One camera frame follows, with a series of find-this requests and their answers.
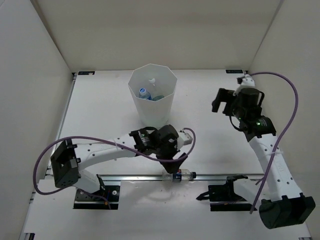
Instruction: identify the Pepsi label clear bottle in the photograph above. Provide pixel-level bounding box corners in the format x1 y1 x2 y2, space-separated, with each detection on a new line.
162 169 197 183

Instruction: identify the green plastic bottle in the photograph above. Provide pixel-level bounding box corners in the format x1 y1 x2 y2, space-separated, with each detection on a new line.
152 95 164 102

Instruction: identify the blue label clear bottle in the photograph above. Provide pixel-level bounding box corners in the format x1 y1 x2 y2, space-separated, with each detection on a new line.
138 87 152 100

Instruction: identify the green label clear bottle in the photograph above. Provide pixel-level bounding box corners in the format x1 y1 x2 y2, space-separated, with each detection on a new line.
148 78 156 87

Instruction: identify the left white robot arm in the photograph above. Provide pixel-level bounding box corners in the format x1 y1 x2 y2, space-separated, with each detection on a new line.
50 124 193 200

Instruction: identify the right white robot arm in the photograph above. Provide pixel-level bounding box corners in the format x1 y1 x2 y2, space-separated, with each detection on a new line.
212 87 316 229

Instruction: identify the white octagonal plastic bin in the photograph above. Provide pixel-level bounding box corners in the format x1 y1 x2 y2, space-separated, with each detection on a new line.
128 63 178 128

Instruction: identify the right dark corner label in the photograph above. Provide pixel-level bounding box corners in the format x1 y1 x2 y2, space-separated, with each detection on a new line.
225 69 244 74

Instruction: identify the dark corner label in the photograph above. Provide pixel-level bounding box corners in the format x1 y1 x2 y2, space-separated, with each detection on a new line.
77 71 95 76
225 69 244 74

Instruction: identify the left dark corner label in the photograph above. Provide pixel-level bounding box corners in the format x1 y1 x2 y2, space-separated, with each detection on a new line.
77 71 95 76

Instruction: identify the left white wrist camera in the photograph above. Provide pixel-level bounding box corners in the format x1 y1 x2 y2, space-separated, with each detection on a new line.
177 131 193 148

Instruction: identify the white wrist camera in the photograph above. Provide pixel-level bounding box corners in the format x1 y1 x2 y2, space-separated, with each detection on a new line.
177 131 193 148
233 74 256 96

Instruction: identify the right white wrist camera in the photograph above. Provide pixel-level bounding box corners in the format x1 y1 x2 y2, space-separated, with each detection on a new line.
233 74 256 96

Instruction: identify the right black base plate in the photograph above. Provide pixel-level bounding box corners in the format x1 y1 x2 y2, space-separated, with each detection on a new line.
196 184 252 212

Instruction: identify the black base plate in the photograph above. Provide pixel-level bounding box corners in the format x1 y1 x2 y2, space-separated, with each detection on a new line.
73 182 121 211
196 184 252 212

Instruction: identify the aluminium table rail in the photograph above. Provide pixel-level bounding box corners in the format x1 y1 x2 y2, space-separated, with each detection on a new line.
99 174 265 182

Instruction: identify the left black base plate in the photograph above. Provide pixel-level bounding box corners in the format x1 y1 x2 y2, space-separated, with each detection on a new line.
73 182 121 211

